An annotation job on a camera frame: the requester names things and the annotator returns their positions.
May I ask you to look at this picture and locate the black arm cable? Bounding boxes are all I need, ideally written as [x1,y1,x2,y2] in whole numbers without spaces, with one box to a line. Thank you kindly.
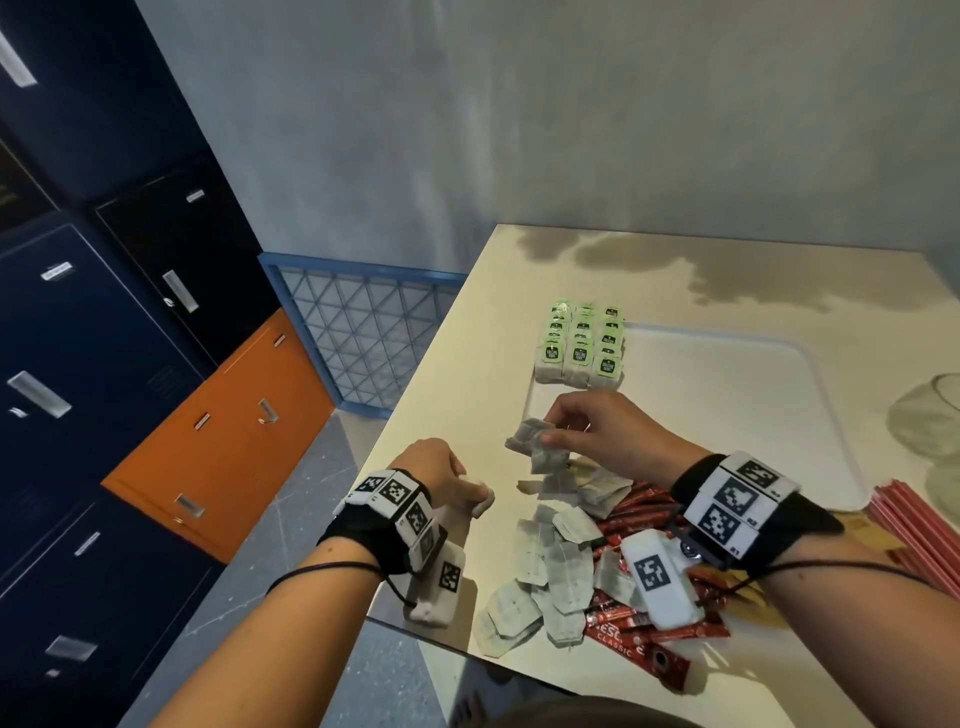
[265,561,418,610]
[693,556,940,606]

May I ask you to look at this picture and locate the pile of red stick packets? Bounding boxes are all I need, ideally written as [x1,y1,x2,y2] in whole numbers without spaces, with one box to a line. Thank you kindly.
[582,480,733,693]

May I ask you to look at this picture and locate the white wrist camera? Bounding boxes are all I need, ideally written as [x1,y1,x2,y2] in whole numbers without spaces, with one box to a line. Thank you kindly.
[403,523,468,630]
[621,528,708,633]

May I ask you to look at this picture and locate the right wristband with marker tiles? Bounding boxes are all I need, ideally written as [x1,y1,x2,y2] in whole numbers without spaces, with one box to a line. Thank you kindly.
[669,450,846,580]

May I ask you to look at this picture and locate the person's right forearm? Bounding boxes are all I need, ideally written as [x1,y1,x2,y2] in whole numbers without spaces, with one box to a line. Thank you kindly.
[738,541,960,728]

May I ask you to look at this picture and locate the left wristband with marker tiles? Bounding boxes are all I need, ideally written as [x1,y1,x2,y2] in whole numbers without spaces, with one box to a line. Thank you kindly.
[316,468,450,579]

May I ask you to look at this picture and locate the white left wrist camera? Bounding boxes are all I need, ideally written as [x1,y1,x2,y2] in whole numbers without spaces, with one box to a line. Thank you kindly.
[403,523,468,630]

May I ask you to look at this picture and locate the blue lattice frame panel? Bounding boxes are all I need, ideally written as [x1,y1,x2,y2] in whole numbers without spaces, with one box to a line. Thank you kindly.
[257,252,469,420]

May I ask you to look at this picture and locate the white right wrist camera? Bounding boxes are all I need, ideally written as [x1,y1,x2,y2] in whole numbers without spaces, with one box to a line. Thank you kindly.
[621,528,708,633]

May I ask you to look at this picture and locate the orange metal cabinet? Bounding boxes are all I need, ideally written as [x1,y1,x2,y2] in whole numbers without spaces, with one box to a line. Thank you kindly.
[100,307,336,565]

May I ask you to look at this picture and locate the person's left forearm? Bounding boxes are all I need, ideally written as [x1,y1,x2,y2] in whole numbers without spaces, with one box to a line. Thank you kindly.
[148,537,385,728]

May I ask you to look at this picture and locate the white tea bag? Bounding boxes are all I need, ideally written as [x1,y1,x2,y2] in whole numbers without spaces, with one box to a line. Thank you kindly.
[504,417,573,477]

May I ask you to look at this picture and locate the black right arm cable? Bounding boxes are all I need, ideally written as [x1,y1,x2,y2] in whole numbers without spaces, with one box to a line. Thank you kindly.
[693,556,940,606]

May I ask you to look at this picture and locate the wristband with marker tiles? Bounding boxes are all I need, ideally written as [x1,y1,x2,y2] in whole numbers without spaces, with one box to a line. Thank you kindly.
[669,450,846,580]
[316,468,450,579]

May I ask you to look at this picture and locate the pile of white tea bags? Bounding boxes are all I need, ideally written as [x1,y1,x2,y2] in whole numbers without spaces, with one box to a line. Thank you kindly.
[471,457,637,661]

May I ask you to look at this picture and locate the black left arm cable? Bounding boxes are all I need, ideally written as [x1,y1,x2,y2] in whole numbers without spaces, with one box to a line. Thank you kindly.
[265,561,418,610]

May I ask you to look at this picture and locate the person's left hand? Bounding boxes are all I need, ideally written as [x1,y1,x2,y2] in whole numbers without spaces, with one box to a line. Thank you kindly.
[387,438,497,521]

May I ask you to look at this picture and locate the bundle of red straws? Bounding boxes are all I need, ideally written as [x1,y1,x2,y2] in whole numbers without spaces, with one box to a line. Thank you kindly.
[862,478,960,603]

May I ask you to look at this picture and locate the rows of green-label tea bags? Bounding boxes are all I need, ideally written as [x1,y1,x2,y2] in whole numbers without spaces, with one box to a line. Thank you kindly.
[533,299,628,393]

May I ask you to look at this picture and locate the dark blue locker cabinet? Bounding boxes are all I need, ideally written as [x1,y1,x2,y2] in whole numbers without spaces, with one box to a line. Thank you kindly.
[0,0,282,728]

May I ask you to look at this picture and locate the white plastic tray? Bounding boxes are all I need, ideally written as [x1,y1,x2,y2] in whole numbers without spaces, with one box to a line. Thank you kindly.
[523,321,873,520]

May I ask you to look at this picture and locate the clear glass jar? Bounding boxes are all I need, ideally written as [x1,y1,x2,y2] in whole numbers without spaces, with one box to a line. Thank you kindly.
[885,372,960,460]

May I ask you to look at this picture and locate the person's right hand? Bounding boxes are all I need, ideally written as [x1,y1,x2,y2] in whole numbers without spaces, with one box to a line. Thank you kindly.
[539,388,712,489]

